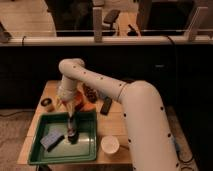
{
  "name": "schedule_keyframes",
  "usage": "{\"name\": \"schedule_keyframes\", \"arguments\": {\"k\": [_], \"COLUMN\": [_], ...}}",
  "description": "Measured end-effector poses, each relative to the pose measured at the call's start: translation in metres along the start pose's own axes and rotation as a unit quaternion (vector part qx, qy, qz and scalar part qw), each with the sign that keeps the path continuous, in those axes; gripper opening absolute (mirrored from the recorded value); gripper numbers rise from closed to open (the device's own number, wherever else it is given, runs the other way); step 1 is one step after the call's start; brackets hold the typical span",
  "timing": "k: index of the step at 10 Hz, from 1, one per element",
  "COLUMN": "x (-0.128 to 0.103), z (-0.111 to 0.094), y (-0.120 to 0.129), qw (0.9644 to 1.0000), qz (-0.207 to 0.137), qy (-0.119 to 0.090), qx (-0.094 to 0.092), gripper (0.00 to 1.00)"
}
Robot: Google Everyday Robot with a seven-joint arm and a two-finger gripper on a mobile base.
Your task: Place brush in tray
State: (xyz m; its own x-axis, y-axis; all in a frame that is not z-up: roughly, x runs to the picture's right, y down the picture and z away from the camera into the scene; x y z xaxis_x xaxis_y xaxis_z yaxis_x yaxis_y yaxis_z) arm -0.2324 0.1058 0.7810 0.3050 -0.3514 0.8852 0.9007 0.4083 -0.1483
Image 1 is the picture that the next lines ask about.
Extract black office chair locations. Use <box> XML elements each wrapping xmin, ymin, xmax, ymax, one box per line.
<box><xmin>44</xmin><ymin>0</ymin><xmax>122</xmax><ymax>37</ymax></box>

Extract green plastic tray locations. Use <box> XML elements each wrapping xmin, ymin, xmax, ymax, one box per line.
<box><xmin>28</xmin><ymin>111</ymin><xmax>97</xmax><ymax>165</ymax></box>

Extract white plastic cup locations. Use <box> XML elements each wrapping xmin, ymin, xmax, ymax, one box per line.
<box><xmin>101</xmin><ymin>136</ymin><xmax>120</xmax><ymax>155</ymax></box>

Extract white horizontal rail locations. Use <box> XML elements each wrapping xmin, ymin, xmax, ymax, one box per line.
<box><xmin>0</xmin><ymin>35</ymin><xmax>213</xmax><ymax>46</ymax></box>

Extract orange object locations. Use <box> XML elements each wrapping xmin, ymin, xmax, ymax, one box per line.
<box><xmin>74</xmin><ymin>91</ymin><xmax>95</xmax><ymax>112</ymax></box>

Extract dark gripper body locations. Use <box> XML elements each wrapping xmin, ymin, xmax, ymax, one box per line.
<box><xmin>67</xmin><ymin>115</ymin><xmax>79</xmax><ymax>144</ymax></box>

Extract brown pinecone-like object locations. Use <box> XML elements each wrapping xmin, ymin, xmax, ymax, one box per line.
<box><xmin>82</xmin><ymin>84</ymin><xmax>98</xmax><ymax>103</ymax></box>

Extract wooden table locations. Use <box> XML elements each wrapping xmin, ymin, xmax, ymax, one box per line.
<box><xmin>16</xmin><ymin>79</ymin><xmax>134</xmax><ymax>166</ymax></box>

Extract black remote control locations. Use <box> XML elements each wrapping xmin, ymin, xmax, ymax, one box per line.
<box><xmin>100</xmin><ymin>97</ymin><xmax>112</xmax><ymax>115</ymax></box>

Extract black tape roll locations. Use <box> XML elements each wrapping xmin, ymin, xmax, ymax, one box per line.
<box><xmin>41</xmin><ymin>98</ymin><xmax>52</xmax><ymax>107</ymax></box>

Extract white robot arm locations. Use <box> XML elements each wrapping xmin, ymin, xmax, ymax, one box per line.
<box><xmin>58</xmin><ymin>58</ymin><xmax>180</xmax><ymax>171</ymax></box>

